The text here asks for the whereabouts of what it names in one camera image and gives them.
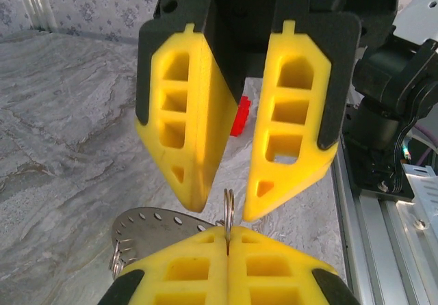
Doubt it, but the clear plastic bag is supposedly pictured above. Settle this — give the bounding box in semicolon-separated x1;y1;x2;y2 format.
108;188;237;280

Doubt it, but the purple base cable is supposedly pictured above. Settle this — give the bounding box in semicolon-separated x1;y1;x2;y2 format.
412;125;438;146

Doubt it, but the white slotted cable duct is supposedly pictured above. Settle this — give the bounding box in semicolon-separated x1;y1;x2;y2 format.
402;163;438;214

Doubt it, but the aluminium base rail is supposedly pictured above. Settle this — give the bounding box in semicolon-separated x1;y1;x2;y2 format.
331;147;438;305

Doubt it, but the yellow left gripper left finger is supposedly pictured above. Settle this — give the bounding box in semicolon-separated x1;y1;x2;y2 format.
98;225;230;305

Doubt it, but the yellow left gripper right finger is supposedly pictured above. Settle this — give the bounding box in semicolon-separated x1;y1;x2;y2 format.
228;225;357;305

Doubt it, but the red toy brick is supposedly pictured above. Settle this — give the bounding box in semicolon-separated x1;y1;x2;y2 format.
229;95;253;138

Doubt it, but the aluminium frame corner post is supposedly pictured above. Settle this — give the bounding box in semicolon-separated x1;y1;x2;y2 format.
18;0;59;34

